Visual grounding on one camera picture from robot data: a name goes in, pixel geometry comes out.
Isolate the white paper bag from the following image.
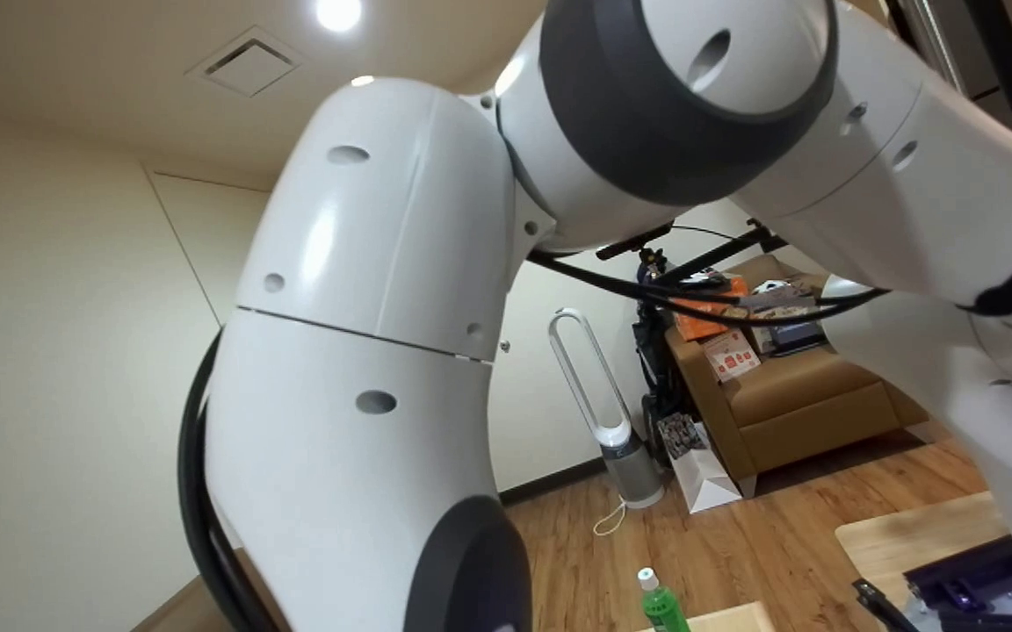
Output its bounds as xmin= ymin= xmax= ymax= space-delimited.
xmin=655 ymin=411 xmax=743 ymax=515

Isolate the black tripod stand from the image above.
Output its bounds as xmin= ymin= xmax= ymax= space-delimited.
xmin=630 ymin=215 xmax=791 ymax=450

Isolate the orange box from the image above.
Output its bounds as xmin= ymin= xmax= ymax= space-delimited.
xmin=668 ymin=295 xmax=755 ymax=345

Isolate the bladeless tower fan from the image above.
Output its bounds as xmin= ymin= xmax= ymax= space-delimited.
xmin=544 ymin=307 xmax=668 ymax=514

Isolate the red and white box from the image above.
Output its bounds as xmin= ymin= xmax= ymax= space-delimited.
xmin=699 ymin=328 xmax=761 ymax=387

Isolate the printed picture box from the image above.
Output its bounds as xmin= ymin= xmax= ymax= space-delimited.
xmin=749 ymin=278 xmax=830 ymax=358

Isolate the brown armchair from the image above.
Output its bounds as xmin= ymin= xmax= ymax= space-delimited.
xmin=660 ymin=259 xmax=932 ymax=496

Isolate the green plastic bottle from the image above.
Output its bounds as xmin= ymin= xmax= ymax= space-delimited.
xmin=632 ymin=564 xmax=693 ymax=632

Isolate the round ceiling light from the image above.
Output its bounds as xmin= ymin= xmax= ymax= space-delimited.
xmin=309 ymin=0 xmax=365 ymax=36

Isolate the square ceiling vent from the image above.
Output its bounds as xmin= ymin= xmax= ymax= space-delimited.
xmin=185 ymin=33 xmax=297 ymax=99

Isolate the light wooden robot stand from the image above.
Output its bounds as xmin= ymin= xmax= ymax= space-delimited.
xmin=832 ymin=489 xmax=1007 ymax=610

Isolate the black bar clamp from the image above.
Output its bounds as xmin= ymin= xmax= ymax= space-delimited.
xmin=850 ymin=576 xmax=919 ymax=632

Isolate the metal robot mounting plate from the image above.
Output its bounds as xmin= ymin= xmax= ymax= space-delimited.
xmin=903 ymin=532 xmax=1012 ymax=632

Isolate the black camera on tripod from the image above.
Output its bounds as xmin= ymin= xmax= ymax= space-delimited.
xmin=592 ymin=225 xmax=673 ymax=262

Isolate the white cord loop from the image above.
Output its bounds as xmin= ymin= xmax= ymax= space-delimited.
xmin=591 ymin=500 xmax=632 ymax=542

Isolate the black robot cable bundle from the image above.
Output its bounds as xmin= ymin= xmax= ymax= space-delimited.
xmin=170 ymin=0 xmax=1012 ymax=632

